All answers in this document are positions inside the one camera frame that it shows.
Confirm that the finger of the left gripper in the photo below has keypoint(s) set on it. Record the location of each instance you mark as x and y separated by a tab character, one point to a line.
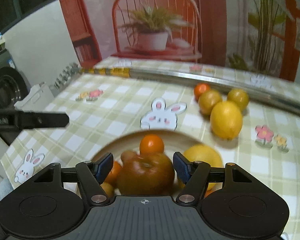
14	120

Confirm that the checkered bunny tablecloth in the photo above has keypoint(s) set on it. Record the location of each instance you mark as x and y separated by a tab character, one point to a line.
103	108

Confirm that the printed room backdrop cloth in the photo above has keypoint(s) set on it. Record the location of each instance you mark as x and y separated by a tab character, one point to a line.
261	36

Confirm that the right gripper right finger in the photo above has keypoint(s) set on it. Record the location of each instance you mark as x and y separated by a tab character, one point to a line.
195	177

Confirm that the telescopic metal pole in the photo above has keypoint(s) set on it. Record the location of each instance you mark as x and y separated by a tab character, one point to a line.
260	95

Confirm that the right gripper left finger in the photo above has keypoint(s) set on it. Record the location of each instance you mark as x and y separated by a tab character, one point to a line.
91	176

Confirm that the dark red apple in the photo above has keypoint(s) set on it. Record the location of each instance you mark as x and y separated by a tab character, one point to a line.
146	175

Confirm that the orange tangerine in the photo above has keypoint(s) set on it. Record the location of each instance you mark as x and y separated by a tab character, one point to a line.
150	144
200	89
113	174

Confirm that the washing machine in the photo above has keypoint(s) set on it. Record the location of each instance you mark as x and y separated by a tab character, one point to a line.
13	86

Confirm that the white plastic rack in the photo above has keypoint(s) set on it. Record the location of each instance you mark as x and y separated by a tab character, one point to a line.
38	98

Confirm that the yellow lemon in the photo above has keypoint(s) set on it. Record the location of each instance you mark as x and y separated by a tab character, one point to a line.
226	120
202	152

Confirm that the green yellow plum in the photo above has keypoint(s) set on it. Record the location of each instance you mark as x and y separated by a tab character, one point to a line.
239	97
208	100

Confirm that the beige round plate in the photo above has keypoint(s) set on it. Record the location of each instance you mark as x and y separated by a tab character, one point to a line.
173	141

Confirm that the small brown kiwi fruit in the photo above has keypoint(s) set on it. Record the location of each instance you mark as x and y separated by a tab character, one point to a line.
127	155

